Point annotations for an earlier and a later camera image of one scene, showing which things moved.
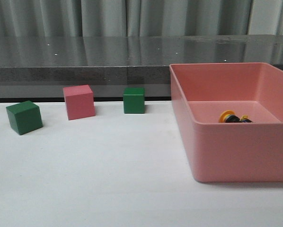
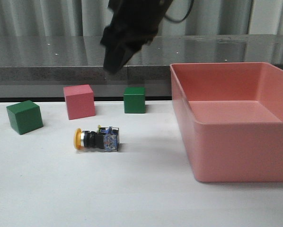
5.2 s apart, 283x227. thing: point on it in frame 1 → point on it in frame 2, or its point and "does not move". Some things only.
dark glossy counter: (39, 66) does not move
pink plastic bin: (239, 116) does not move
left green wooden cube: (24, 117) does not move
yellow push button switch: (229, 116) → (106, 138)
